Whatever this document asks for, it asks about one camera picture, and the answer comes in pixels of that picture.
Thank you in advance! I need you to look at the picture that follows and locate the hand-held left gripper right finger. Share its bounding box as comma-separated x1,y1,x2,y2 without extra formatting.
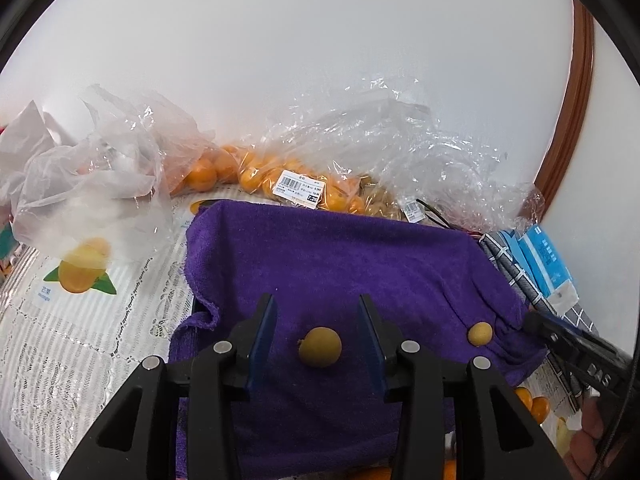
356,294,571,480

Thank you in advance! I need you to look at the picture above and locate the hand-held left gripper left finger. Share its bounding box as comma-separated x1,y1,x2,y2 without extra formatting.
57,292,278,480

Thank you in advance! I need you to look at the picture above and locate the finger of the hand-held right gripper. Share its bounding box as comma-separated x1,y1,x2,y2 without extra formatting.
522,311,596,361

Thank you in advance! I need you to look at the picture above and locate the small yellow round fruit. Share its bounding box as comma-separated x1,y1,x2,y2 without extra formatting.
467,321,494,347
298,326,343,369

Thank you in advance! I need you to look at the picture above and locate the purple towel covered tray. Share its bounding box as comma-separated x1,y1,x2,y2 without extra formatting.
167,200,548,480

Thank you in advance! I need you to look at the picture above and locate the person's right hand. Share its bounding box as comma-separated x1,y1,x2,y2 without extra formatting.
569,399,610,467

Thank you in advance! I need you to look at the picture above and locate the grey plaid fabric box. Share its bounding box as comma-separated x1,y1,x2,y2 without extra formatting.
477,230,601,411

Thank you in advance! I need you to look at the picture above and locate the blue tissue pack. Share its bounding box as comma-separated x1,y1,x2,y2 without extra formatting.
502,225,579,312

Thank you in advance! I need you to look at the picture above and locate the plastic bag of mandarins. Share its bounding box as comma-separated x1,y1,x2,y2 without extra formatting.
170,144,381,216

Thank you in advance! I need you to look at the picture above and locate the clear crumpled plastic bag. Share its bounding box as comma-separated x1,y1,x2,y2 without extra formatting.
260,75,546,236

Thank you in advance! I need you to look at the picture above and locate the black cable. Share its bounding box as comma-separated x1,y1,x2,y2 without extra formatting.
597,390,633,480

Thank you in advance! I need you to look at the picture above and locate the thin black wire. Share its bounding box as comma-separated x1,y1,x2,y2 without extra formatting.
414,198,481,235

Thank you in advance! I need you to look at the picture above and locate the brown wooden door frame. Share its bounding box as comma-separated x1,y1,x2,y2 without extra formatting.
532,0,596,211

